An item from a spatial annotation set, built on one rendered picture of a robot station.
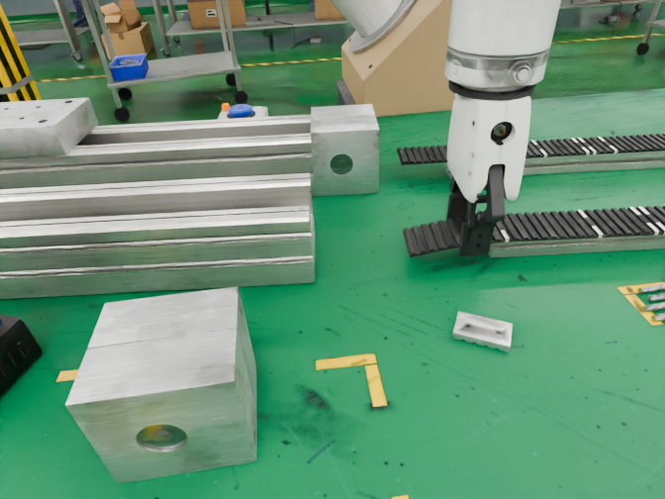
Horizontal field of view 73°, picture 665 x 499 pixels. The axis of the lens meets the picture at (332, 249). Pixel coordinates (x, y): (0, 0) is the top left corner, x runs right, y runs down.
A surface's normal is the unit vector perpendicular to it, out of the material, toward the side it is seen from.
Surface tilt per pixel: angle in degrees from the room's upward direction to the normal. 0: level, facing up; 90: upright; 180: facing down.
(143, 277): 90
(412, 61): 90
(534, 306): 0
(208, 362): 0
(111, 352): 0
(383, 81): 90
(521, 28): 90
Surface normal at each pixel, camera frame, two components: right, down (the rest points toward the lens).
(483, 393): -0.04, -0.80
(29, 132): 0.03, 0.59
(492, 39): -0.40, 0.56
